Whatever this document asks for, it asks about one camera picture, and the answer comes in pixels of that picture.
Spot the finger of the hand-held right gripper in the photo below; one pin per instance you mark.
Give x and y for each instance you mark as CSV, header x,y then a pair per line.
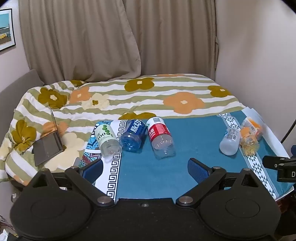
x,y
271,161

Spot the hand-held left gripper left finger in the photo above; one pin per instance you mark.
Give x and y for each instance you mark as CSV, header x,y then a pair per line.
x,y
93,172

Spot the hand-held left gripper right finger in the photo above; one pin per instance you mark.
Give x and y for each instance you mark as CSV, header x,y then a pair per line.
x,y
197,171

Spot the teal patterned tablecloth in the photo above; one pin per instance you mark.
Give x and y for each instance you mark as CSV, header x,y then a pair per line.
x,y
208,166

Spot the orange label clear bottle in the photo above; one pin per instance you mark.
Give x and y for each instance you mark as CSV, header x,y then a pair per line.
x,y
248,141
254,126

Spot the green label clear bottle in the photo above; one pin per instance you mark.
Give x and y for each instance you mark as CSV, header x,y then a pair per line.
x,y
106,141

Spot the small white translucent bottle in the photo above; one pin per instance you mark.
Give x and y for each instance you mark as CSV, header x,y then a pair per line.
x,y
229,141

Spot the red label clear bottle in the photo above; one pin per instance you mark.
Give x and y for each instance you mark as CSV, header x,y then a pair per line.
x,y
160,139

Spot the grey laptop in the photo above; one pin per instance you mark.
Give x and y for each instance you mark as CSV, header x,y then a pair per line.
x,y
47,144

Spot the blue plastic bottle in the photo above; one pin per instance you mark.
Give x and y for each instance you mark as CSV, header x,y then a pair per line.
x,y
133,136

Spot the floral striped blanket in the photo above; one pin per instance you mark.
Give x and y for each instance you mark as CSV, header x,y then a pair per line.
x,y
148,97

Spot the grey sofa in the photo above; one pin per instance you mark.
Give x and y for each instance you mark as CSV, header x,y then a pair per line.
x,y
16,84

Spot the beige curtain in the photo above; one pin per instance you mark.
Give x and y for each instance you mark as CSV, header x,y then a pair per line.
x,y
104,39

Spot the framed wall picture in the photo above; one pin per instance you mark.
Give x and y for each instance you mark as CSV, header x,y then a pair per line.
x,y
5,30

